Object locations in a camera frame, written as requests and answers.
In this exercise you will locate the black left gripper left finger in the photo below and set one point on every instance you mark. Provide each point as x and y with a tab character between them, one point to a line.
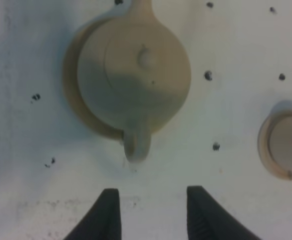
103	220

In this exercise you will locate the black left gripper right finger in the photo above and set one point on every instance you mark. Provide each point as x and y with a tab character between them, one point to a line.
208	220

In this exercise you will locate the beige ceramic teapot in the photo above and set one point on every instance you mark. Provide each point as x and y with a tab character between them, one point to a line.
134	75

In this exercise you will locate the beige round teapot saucer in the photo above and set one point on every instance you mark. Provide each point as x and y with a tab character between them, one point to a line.
71	88

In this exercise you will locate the left beige cup saucer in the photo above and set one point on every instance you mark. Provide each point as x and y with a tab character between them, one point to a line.
279	111

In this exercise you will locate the left beige teacup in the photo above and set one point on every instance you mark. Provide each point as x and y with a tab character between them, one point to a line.
280	144

